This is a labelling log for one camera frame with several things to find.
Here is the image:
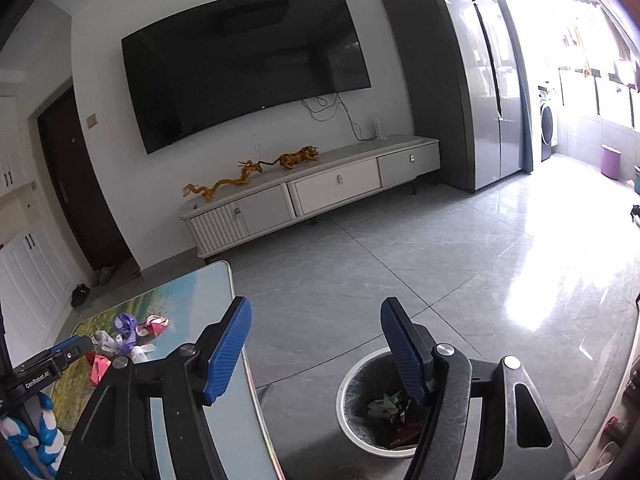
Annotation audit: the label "red pink snack wrapper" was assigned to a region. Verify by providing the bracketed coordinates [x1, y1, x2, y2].
[86, 352, 111, 387]

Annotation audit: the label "purple wrapper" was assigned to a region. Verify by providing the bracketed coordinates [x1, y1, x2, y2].
[113, 312, 138, 356]

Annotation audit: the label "white round trash bin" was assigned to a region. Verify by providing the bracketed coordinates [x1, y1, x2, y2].
[335, 348, 430, 460]

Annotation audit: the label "landscape printed table mat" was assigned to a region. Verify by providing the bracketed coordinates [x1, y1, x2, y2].
[58, 261, 283, 479]

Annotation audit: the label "red crumpled wrapper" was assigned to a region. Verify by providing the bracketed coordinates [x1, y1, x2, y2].
[136, 314, 170, 339]

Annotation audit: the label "blue white gloved hand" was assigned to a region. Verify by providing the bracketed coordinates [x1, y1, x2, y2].
[1, 392, 66, 479]

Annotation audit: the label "black shoes by door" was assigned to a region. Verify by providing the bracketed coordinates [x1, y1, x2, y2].
[70, 284, 91, 308]

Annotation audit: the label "grey slippers by door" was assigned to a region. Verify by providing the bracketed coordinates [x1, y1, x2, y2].
[92, 266, 118, 287]

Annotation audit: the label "white tv cabinet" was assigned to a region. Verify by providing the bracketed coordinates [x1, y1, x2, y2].
[180, 136, 440, 259]

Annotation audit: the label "golden dragon figurine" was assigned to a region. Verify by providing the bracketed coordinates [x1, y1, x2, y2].
[182, 160, 262, 202]

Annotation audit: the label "golden tiger figurine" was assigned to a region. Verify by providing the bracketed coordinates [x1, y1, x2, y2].
[259, 145, 319, 169]

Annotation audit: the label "white power strip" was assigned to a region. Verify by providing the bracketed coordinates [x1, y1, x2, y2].
[373, 117, 387, 140]

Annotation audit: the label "dark brown entrance door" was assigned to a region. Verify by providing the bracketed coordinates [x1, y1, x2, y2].
[37, 89, 132, 271]

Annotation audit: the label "purple small stool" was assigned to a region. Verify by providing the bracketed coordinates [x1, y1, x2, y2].
[600, 144, 622, 181]

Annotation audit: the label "white washing machine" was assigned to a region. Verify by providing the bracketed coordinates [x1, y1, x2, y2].
[538, 84, 559, 162]

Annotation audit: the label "grey double door refrigerator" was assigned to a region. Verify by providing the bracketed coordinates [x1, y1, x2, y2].
[383, 0, 524, 193]

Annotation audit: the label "white wall cupboards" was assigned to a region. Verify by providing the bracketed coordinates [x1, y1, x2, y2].
[1, 96, 78, 363]

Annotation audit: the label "tv cables on wall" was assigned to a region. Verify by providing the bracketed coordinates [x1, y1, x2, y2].
[299, 92, 377, 143]

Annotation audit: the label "large black wall television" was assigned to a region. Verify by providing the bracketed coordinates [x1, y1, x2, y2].
[122, 0, 371, 154]

